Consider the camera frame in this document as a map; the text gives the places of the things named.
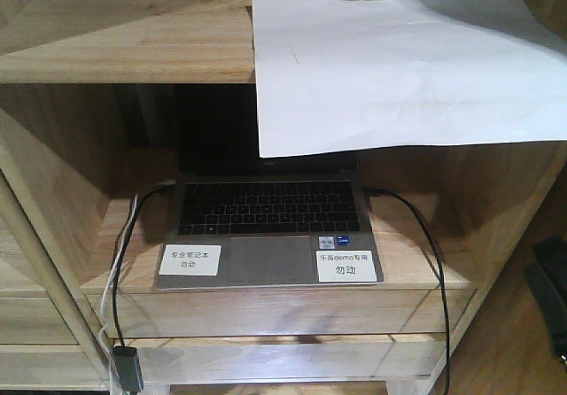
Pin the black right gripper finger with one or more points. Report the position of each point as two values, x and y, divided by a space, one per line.
546 278

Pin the white paper sheet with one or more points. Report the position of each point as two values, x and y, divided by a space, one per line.
336 75

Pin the right white label sticker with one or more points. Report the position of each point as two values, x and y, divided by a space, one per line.
345 267

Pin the white label sticker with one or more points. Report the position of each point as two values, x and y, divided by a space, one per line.
345 267
190 260

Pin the grey open laptop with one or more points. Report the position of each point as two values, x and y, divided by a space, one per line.
270 216

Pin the left white label sticker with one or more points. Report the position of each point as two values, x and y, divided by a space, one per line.
190 260

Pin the wooden shelf unit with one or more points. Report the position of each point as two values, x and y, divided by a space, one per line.
68 167

